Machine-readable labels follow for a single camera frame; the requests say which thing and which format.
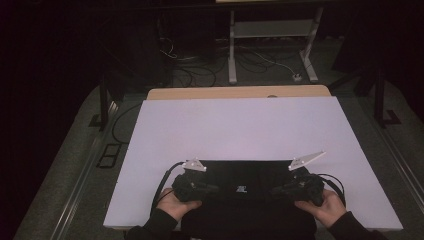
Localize person's left hand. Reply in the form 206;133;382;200
156;187;203;222

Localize metal floor rail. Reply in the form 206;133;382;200
49;99;120;240
361;99;424;214

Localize wooden table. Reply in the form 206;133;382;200
146;84;332;101

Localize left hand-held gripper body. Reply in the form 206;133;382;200
171;158;214;203

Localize black metal stand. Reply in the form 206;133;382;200
88;75;117;132
372;65;403;130

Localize white table cover sheet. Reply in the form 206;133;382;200
103;96;404;232

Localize person's right hand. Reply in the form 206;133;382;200
294;188;348;229

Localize grey metal desk frame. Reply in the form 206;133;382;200
215;0;325;85

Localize black floor frame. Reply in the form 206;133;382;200
96;143;122;170

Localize hand-held gripper cable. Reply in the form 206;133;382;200
149;161;186;218
314;172;347;208

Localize left hand-held gripper cable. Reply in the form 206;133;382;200
149;161;186;218

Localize black tank top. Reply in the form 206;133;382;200
180;159;318;240

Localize white floor cable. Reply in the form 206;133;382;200
239;49;296;77

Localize looped black floor cable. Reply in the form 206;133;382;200
171;64;218;89

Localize right hand-held gripper cable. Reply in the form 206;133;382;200
314;172;347;208

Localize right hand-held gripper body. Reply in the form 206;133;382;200
283;150;327;207

